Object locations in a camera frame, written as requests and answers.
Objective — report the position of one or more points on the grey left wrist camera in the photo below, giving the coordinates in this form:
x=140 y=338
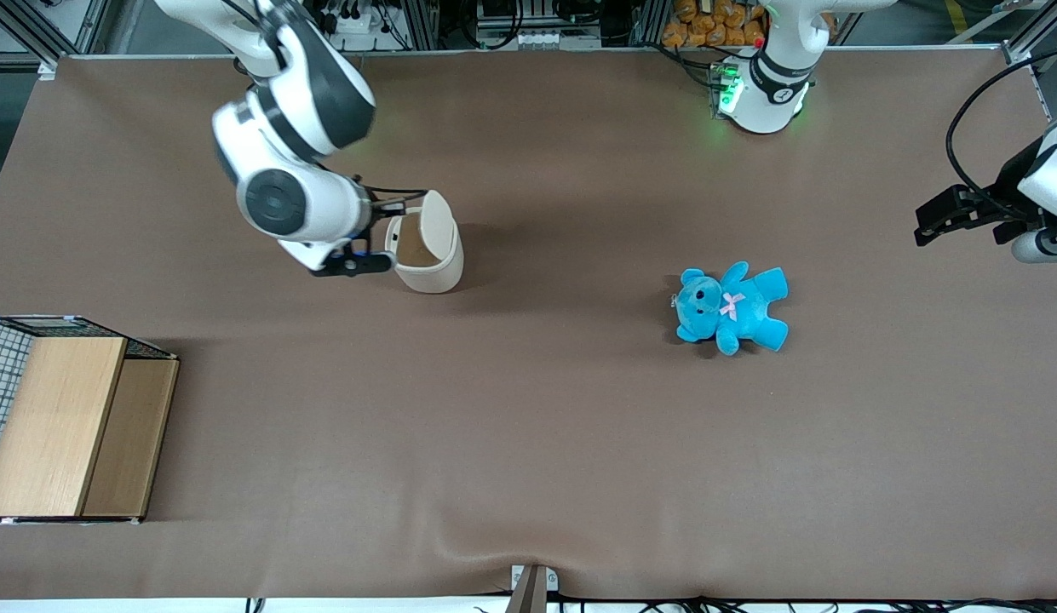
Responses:
x=1043 y=245

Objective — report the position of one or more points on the white power strip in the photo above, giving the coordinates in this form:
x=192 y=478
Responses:
x=351 y=17

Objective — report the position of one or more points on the orange plush toys pile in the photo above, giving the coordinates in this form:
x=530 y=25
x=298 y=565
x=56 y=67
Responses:
x=711 y=24

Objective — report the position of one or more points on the brown table mat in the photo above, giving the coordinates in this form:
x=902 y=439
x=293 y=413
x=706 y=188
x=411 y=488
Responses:
x=528 y=383

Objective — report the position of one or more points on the aluminium frame post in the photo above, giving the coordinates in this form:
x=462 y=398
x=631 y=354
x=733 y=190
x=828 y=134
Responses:
x=34 y=30
x=1035 y=30

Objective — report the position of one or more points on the white trash can with lid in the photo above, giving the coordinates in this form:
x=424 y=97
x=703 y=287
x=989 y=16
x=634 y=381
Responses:
x=430 y=251

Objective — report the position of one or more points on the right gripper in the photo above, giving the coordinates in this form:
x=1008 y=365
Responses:
x=377 y=208

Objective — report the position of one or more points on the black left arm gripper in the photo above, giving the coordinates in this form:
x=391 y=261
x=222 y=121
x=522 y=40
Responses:
x=1004 y=202

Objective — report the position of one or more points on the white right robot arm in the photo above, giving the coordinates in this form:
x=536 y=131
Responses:
x=298 y=111

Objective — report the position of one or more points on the blue teddy bear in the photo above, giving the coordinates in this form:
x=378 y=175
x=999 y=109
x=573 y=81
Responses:
x=732 y=308

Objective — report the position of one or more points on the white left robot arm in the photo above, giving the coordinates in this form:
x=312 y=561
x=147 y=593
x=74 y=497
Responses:
x=775 y=68

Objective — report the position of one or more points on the metal table edge bracket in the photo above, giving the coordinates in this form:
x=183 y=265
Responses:
x=532 y=587

